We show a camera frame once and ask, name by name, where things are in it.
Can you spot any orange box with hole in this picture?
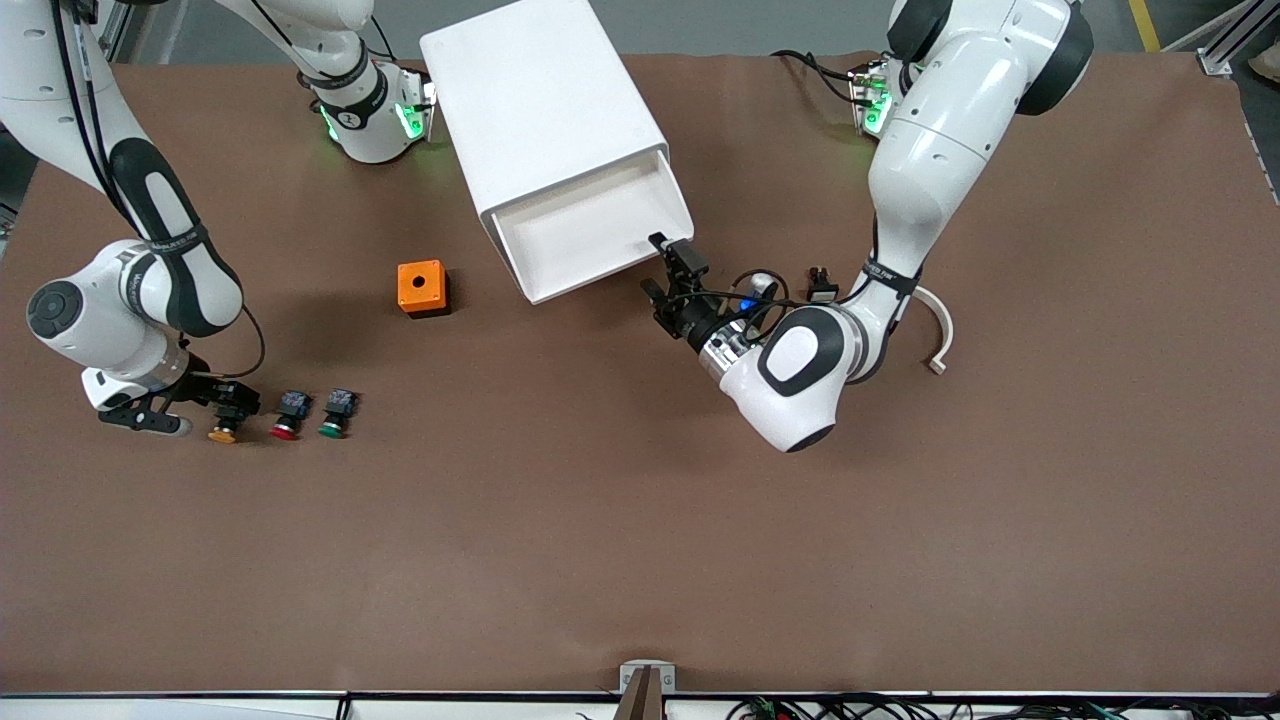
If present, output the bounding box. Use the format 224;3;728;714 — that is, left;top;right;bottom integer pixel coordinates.
397;260;451;319

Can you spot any yellow mushroom push button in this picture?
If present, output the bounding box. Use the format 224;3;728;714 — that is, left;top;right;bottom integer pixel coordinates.
207;395;256;444

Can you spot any black arm base cable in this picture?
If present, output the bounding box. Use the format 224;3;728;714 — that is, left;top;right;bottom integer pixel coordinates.
770;48;863;106

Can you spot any grey metal bracket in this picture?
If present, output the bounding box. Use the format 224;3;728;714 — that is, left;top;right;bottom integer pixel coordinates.
619;661;677;694

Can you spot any white table edge rail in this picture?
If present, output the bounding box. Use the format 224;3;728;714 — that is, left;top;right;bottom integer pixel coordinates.
0;690;1280;720

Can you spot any black cable bundle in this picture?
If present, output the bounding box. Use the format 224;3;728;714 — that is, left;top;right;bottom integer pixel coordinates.
725;693;1280;720

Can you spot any white curved plastic clamp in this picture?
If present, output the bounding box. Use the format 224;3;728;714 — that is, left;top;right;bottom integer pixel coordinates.
905;287;955;376

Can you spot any green mushroom push button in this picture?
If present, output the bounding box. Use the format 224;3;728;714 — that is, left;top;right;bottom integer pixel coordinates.
318;388;359;439

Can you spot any red mushroom push button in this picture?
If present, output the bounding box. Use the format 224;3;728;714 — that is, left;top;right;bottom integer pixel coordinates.
270;390;312;442

